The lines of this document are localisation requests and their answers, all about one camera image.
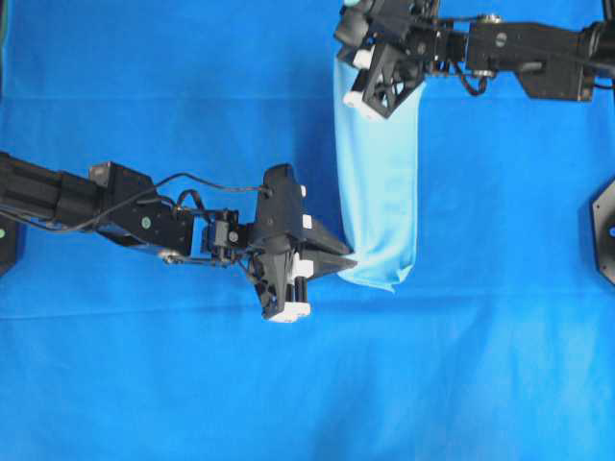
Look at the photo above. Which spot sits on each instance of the light blue towel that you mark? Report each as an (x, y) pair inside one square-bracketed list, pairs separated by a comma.
[(377, 170)]

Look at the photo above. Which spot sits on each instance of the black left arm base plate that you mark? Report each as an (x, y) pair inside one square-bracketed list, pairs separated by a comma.
[(11, 244)]

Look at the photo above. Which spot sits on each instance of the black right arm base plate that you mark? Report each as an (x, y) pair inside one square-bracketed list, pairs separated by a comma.
[(602, 212)]

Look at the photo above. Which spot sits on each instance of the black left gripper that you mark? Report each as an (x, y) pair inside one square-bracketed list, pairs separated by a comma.
[(274, 239)]

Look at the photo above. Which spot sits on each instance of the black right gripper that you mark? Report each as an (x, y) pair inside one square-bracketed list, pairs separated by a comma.
[(392, 45)]

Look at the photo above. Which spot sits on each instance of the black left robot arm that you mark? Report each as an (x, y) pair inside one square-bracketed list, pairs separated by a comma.
[(125, 207)]

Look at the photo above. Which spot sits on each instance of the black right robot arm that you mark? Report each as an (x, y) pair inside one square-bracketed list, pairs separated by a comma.
[(550, 63)]

